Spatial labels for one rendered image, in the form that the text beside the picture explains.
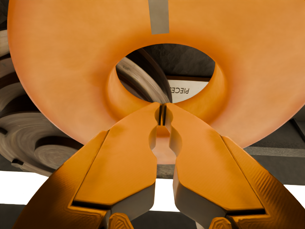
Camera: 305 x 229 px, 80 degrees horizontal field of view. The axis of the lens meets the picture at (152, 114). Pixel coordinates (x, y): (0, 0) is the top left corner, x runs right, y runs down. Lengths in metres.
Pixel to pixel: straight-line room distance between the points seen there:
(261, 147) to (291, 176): 3.70
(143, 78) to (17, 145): 0.30
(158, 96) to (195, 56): 0.18
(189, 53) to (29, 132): 0.39
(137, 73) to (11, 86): 0.22
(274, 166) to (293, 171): 0.75
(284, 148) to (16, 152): 6.22
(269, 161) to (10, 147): 9.26
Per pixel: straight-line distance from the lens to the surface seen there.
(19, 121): 0.38
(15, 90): 0.40
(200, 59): 0.51
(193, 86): 0.53
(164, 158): 0.15
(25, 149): 0.49
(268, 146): 6.11
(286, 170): 9.59
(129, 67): 0.34
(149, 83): 0.35
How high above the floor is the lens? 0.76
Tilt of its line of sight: 48 degrees up
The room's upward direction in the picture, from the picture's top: 176 degrees counter-clockwise
